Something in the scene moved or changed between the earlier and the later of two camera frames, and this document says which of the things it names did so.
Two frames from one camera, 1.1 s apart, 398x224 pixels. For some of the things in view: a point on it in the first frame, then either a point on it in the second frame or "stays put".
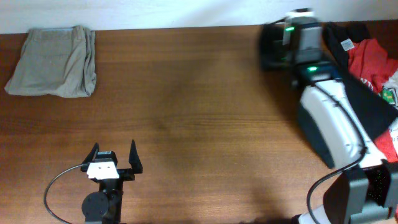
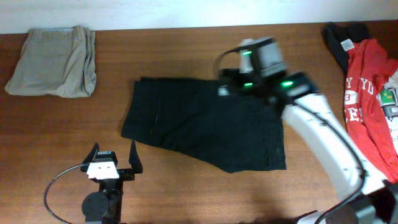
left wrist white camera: (102, 170) stays put
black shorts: (379, 112) → (242, 133)
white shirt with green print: (389, 93) stays put
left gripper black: (129, 174) stays put
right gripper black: (281, 52) → (237, 88)
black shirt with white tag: (341, 35) stays put
